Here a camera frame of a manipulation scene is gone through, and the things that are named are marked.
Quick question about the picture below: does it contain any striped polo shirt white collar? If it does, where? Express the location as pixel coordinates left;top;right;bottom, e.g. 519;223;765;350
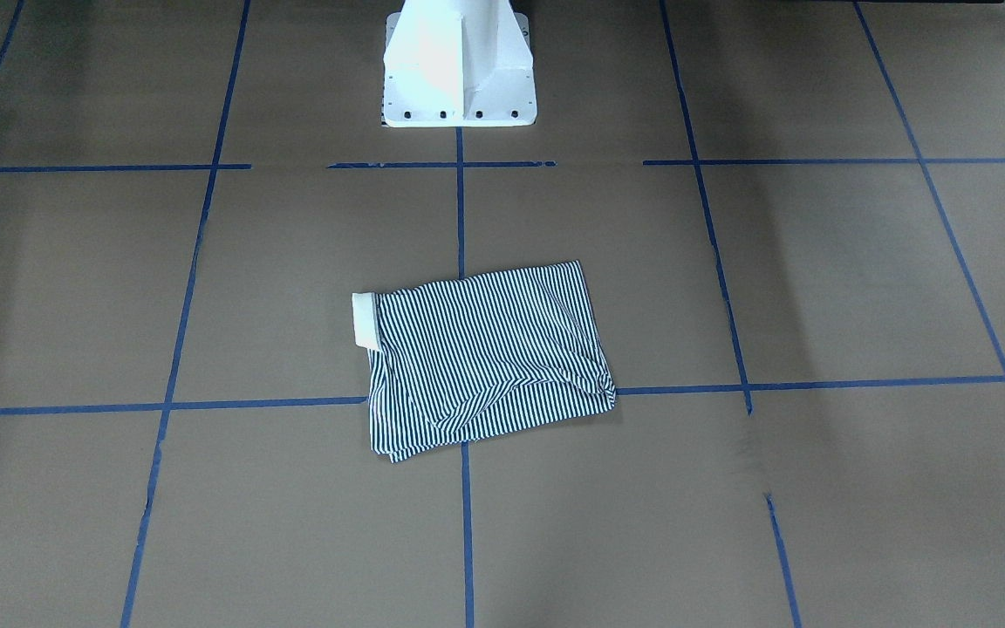
351;261;618;462

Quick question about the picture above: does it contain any white camera mast with base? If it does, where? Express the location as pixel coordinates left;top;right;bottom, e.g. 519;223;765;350
380;1;538;128

